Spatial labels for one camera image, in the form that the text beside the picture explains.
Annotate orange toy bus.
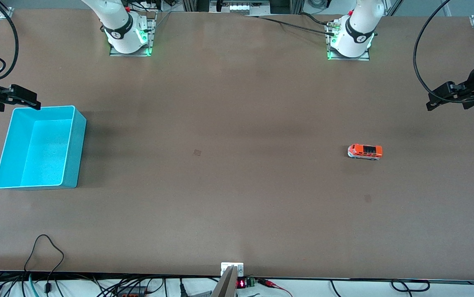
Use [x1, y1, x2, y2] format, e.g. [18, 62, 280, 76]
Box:
[347, 144, 383, 160]

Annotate blue plastic box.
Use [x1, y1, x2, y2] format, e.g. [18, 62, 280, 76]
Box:
[0, 105, 87, 190]

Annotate black orange power strip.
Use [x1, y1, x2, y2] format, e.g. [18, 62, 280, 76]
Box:
[115, 285, 150, 297]

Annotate red clip lead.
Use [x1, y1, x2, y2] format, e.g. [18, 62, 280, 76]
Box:
[257, 278, 293, 297]

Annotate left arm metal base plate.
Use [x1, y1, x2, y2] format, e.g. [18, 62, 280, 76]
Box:
[327, 19, 370, 61]

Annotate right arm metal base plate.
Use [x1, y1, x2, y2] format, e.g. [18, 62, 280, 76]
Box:
[109, 12, 153, 57]

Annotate black looped usb cable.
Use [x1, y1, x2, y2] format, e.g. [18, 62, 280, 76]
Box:
[23, 234, 65, 294]

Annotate thick black table cable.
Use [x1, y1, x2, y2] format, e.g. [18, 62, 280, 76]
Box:
[299, 12, 333, 26]

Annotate thin black table cable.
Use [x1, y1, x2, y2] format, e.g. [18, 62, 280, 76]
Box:
[244, 14, 336, 36]

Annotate black coiled cable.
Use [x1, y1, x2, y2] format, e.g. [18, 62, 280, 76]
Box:
[390, 279, 431, 293]

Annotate white mount bracket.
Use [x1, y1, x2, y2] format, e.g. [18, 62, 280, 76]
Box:
[221, 262, 244, 277]

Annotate grey camera mount bar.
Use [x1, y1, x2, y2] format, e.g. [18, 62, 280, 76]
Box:
[211, 265, 238, 297]

